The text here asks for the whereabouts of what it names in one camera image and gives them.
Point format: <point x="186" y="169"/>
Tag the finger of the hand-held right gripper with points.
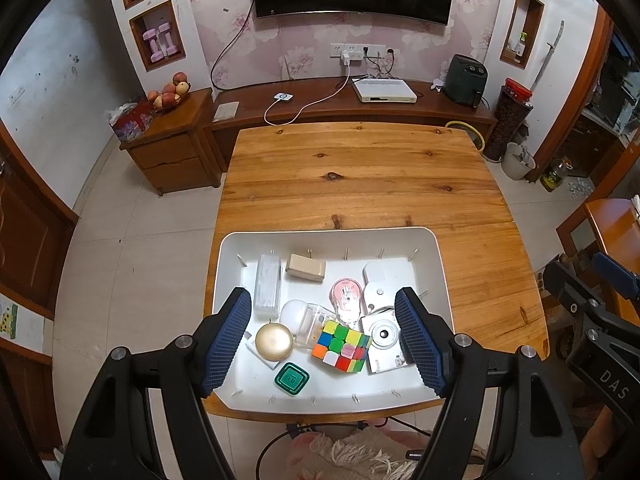
<point x="612" y="271"/>
<point x="570" y="290"/>

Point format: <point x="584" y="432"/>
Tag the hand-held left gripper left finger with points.
<point x="227" y="340"/>

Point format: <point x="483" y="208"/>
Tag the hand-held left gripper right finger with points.
<point x="422" y="340"/>

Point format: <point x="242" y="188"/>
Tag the white compact camera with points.
<point x="384" y="335"/>

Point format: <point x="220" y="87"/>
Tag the gold round compact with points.
<point x="274" y="341"/>

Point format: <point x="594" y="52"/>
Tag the clear plastic box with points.
<point x="267" y="285"/>

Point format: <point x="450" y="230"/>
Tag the white oval earbud case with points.
<point x="292" y="315"/>

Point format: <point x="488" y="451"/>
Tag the white clip-shaped device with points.
<point x="380" y="280"/>

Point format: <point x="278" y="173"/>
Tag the green and gold box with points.
<point x="291" y="377"/>

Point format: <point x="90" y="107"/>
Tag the colourful puzzle cube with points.
<point x="340" y="345"/>

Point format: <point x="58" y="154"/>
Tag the white plastic tray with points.
<point x="350" y="385"/>

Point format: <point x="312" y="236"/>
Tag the transparent case with stickers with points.
<point x="312" y="325"/>

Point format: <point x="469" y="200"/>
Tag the pink correction tape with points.
<point x="346" y="295"/>

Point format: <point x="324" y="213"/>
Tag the beige house-shaped box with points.
<point x="305" y="267"/>

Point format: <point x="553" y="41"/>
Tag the wooden side table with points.
<point x="612" y="225"/>

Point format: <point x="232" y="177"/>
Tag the yellow-green oil bottle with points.
<point x="556" y="177"/>

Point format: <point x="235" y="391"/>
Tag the fluffy cream rug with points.
<point x="350" y="452"/>

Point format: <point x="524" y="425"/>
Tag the white bucket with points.
<point x="515" y="167"/>

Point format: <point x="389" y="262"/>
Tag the wooden shelf unit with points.
<point x="612" y="105"/>

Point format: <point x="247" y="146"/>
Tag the tall dark red-lidded container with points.
<point x="505" y="120"/>

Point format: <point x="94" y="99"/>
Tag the yellow trash bin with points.
<point x="475" y="132"/>

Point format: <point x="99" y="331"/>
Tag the wooden drawer cabinet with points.
<point x="165" y="155"/>

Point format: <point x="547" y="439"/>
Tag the brown wooden door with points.
<point x="30" y="230"/>

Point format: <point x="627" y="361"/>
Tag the grey square pad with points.
<point x="226" y="111"/>

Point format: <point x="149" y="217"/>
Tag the sheathed sword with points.
<point x="550" y="47"/>

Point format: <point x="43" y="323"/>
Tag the dark green air fryer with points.
<point x="465" y="80"/>

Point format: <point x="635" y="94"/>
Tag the red tissue box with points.
<point x="129" y="122"/>

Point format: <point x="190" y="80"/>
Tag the small green-capped bottle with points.
<point x="521" y="44"/>

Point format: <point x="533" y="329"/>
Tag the long wooden television cabinet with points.
<point x="320" y="112"/>

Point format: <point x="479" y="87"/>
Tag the white set-top box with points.
<point x="384" y="91"/>

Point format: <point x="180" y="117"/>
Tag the bowl of fruit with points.
<point x="169" y="94"/>

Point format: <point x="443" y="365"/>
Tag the pink dumbbell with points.
<point x="168" y="39"/>
<point x="152" y="45"/>

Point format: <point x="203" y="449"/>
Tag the white wall socket strip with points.
<point x="335" y="51"/>

